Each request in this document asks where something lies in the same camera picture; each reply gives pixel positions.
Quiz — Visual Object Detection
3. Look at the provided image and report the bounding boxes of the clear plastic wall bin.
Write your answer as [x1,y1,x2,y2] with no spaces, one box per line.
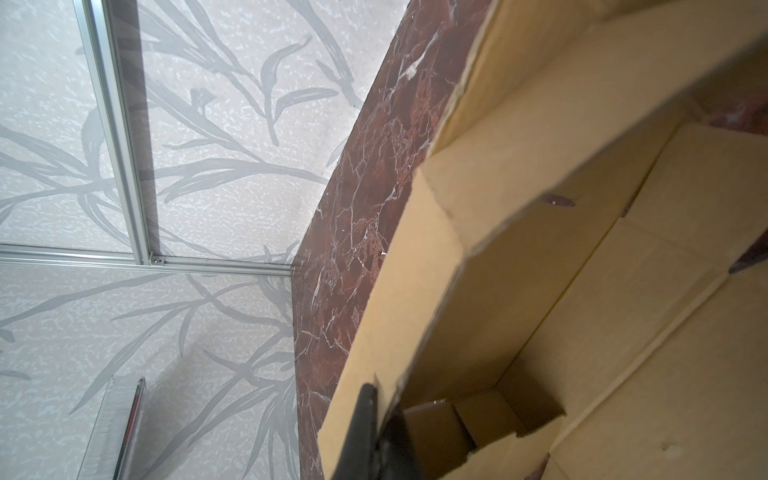
[77,376,147,480]

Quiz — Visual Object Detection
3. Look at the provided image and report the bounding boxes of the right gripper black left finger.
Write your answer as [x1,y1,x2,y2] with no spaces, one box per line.
[332,383,378,480]

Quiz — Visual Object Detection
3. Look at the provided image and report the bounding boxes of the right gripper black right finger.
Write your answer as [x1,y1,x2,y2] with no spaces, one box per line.
[377,408,423,480]

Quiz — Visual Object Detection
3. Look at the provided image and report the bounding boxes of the brown cardboard box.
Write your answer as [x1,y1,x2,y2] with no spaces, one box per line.
[318,1,767,479]

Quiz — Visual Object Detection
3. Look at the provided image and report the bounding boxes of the aluminium cage frame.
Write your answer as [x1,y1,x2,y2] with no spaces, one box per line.
[1,1,291,277]

